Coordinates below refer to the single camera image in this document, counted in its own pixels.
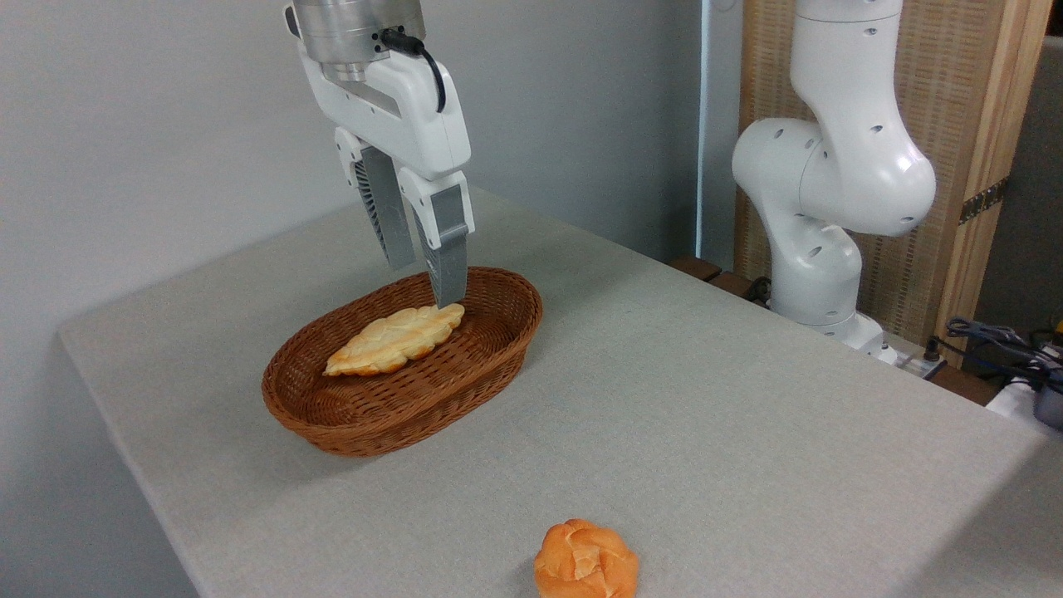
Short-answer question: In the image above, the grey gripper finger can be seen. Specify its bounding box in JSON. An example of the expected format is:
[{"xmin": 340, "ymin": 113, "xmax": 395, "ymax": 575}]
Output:
[
  {"xmin": 334, "ymin": 126, "xmax": 417, "ymax": 272},
  {"xmin": 397, "ymin": 169, "xmax": 476, "ymax": 309}
]

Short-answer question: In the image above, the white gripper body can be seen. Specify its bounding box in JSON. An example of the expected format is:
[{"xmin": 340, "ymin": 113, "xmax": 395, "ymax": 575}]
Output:
[{"xmin": 297, "ymin": 48, "xmax": 473, "ymax": 181}]

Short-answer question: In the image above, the leaf-shaped golden bread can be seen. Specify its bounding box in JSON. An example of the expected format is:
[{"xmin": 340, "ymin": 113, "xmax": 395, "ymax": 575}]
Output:
[{"xmin": 323, "ymin": 303, "xmax": 466, "ymax": 378}]

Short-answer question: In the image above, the brown wicker oval basket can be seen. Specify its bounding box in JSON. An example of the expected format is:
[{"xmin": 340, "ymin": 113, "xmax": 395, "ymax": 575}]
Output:
[{"xmin": 262, "ymin": 266, "xmax": 544, "ymax": 458}]

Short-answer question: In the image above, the round knotted bread roll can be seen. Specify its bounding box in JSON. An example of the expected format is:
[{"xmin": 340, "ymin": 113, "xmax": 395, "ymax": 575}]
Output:
[{"xmin": 533, "ymin": 519, "xmax": 640, "ymax": 598}]

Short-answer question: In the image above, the grey tablecloth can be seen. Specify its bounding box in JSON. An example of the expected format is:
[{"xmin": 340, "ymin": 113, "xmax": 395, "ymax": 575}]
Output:
[{"xmin": 58, "ymin": 184, "xmax": 1063, "ymax": 598}]

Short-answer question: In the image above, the white power strip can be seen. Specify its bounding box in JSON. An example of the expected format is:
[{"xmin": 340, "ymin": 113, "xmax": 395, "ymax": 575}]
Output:
[{"xmin": 882, "ymin": 349, "xmax": 948, "ymax": 380}]

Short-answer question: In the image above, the wooden woven screen panel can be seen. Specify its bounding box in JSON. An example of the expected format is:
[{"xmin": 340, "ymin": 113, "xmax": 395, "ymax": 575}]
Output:
[{"xmin": 735, "ymin": 0, "xmax": 1054, "ymax": 368}]

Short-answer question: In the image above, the brass hinge on screen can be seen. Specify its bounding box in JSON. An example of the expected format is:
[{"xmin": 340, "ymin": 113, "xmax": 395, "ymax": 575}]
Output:
[{"xmin": 958, "ymin": 176, "xmax": 1011, "ymax": 226}]

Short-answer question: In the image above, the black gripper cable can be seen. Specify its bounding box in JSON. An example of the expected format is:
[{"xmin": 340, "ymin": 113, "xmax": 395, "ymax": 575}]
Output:
[{"xmin": 380, "ymin": 28, "xmax": 448, "ymax": 114}]

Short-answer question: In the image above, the bundle of dark cables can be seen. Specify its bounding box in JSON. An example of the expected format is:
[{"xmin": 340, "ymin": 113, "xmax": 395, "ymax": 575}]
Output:
[{"xmin": 926, "ymin": 317, "xmax": 1063, "ymax": 393}]

